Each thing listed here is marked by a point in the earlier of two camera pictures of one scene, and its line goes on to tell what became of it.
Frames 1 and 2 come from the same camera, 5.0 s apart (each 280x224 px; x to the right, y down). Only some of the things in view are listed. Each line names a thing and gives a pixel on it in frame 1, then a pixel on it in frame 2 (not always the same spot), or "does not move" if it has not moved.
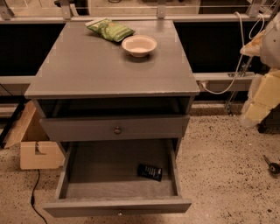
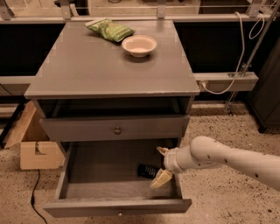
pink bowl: [138, 45] does not move
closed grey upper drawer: [123, 128] does not move
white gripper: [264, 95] -> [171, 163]
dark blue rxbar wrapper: [149, 171] does not move
